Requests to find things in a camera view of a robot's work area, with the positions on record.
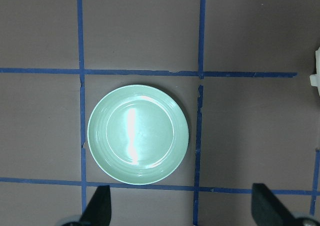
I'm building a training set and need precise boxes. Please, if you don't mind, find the white rice cooker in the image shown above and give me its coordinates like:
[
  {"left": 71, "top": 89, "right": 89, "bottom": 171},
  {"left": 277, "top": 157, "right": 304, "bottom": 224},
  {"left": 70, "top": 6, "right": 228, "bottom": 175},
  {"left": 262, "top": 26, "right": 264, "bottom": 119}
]
[{"left": 309, "top": 48, "right": 320, "bottom": 95}]

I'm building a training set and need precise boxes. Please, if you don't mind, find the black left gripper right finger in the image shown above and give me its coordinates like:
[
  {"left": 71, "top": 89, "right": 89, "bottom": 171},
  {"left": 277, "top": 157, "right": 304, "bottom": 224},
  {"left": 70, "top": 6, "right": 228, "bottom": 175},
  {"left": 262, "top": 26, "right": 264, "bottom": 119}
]
[{"left": 251, "top": 183, "right": 296, "bottom": 226}]

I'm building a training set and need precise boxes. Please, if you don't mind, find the left green plate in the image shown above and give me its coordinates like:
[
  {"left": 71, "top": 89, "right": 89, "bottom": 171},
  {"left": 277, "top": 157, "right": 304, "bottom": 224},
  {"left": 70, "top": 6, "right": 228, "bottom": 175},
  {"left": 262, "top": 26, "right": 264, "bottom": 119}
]
[{"left": 87, "top": 85, "right": 189, "bottom": 185}]

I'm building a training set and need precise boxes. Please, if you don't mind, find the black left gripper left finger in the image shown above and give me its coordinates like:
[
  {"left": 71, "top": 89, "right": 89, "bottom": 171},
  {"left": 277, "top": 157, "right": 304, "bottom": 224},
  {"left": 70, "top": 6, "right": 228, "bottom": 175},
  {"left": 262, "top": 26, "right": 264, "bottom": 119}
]
[{"left": 79, "top": 185, "right": 112, "bottom": 226}]

